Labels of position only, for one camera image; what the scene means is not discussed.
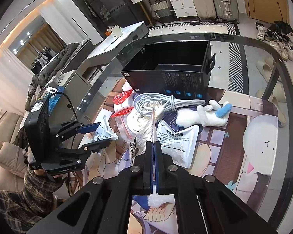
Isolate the woven laundry basket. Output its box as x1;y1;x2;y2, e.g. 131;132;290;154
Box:
151;0;176;24

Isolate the white medicine sachet pack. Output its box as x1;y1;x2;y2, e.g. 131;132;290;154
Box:
157;120;200;168

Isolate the white cup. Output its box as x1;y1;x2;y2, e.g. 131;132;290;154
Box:
111;25;123;37

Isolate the silver aluminium suitcase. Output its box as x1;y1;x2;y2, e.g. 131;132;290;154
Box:
213;0;240;23

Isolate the wooden door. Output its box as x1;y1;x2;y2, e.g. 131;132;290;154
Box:
245;0;289;23

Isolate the beige slipper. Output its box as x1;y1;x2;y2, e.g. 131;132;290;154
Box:
259;94;287;128
256;60;272;82

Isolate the white coiled charging cable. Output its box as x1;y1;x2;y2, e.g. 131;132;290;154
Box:
133;92;206;117

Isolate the person's left hand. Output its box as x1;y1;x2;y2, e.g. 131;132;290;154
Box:
27;146;47;176

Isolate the plaid sleeve left forearm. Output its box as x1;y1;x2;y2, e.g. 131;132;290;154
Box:
0;168;64;233

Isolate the white low tv cabinet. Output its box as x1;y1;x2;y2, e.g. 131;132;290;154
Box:
86;22;149;67

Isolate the black glass display cabinet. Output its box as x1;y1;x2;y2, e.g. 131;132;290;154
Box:
72;0;116;39

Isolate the black cardboard box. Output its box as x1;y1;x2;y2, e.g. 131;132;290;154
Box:
122;41;216;101

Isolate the white adidas plastic bag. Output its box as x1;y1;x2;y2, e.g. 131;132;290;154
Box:
130;125;155;166

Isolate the anime printed desk mat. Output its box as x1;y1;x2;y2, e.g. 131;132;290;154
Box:
73;78;279;234

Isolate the red white snack packet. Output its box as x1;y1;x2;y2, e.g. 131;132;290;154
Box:
112;89;134;118

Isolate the white plush toy blue horn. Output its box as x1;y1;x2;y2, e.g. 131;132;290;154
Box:
176;100;232;128

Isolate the white foam piece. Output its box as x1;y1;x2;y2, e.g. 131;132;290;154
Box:
147;184;175;208

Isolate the black refrigerator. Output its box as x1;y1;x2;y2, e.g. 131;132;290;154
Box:
99;0;148;27

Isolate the zip bag with white cable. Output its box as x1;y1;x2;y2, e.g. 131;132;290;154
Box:
111;107;158;147

